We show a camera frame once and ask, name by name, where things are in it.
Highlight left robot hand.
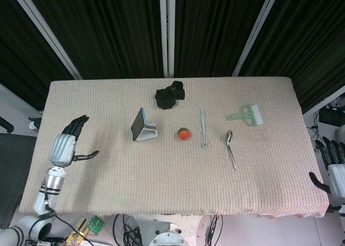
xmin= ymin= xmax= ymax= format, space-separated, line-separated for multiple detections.
xmin=48 ymin=115 xmax=100 ymax=168

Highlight black cable bundle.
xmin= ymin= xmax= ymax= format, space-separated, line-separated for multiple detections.
xmin=113 ymin=214 xmax=144 ymax=246

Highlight orange and green ball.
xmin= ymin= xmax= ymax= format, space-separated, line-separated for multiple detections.
xmin=177 ymin=127 xmax=191 ymax=141

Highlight dark pleated curtain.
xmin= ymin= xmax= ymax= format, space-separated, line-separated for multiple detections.
xmin=238 ymin=0 xmax=345 ymax=113
xmin=174 ymin=0 xmax=270 ymax=77
xmin=0 ymin=0 xmax=74 ymax=111
xmin=24 ymin=0 xmax=165 ymax=79

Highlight metal spoon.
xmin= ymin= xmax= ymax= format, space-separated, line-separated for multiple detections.
xmin=225 ymin=129 xmax=238 ymax=170

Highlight black smartphone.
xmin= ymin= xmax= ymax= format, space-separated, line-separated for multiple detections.
xmin=131 ymin=107 xmax=148 ymax=142

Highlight white metal frame post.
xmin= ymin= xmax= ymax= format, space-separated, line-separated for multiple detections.
xmin=158 ymin=0 xmax=176 ymax=78
xmin=6 ymin=0 xmax=83 ymax=80
xmin=231 ymin=0 xmax=282 ymax=77

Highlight beige woven tablecloth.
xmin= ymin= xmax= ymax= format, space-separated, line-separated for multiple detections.
xmin=18 ymin=77 xmax=330 ymax=219

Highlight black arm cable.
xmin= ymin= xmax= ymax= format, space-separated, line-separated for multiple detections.
xmin=43 ymin=186 xmax=91 ymax=246

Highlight black electronics box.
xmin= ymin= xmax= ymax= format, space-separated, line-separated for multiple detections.
xmin=319 ymin=102 xmax=345 ymax=127

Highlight white frame beam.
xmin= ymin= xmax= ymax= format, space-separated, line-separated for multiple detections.
xmin=303 ymin=85 xmax=345 ymax=114

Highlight green brush white bristles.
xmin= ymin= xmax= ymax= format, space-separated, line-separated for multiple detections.
xmin=225 ymin=104 xmax=264 ymax=127

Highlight green circuit board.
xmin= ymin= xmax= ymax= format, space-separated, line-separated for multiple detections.
xmin=85 ymin=215 xmax=106 ymax=235

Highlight black crumpled fabric strap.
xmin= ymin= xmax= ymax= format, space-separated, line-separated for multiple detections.
xmin=154 ymin=80 xmax=185 ymax=110

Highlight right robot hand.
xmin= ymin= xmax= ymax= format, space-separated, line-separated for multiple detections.
xmin=308 ymin=136 xmax=345 ymax=205

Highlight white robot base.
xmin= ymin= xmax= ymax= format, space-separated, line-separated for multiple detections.
xmin=131 ymin=214 xmax=207 ymax=246

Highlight white folding phone stand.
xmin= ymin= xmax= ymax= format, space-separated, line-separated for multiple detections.
xmin=133 ymin=121 xmax=158 ymax=142

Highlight round metal flange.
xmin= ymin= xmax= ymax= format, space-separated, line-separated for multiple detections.
xmin=149 ymin=231 xmax=187 ymax=246

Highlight yellow circuit board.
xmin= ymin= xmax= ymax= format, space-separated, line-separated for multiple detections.
xmin=66 ymin=217 xmax=90 ymax=246

